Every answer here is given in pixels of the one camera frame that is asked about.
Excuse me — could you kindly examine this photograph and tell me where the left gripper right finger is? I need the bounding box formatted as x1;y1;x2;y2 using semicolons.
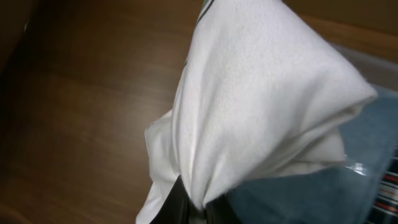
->
205;195;241;224

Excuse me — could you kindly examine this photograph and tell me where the clear plastic storage bin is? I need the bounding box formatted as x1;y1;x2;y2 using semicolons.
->
334;44;397;178

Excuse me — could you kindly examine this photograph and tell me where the white printed t-shirt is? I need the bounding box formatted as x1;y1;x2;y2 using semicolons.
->
136;0;377;223

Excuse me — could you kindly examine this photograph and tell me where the red plaid shirt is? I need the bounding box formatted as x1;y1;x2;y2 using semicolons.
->
365;151;397;224

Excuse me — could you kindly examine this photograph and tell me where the blue denim cloth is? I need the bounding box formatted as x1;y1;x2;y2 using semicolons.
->
226;85;398;224

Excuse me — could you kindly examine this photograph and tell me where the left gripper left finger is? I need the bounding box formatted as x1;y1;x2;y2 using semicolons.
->
150;176;190;224

